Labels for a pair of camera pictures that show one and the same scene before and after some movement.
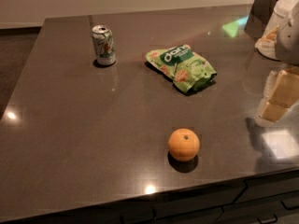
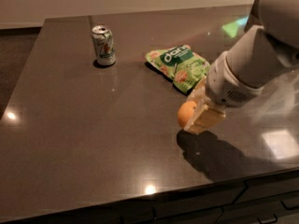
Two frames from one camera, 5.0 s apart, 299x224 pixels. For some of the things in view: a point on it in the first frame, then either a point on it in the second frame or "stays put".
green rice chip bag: x=189 y=71 stays put
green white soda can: x=104 y=47 stays put
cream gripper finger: x=282 y=91 to x=221 y=87
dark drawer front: x=255 y=189 stays put
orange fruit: x=183 y=144 to x=185 y=111
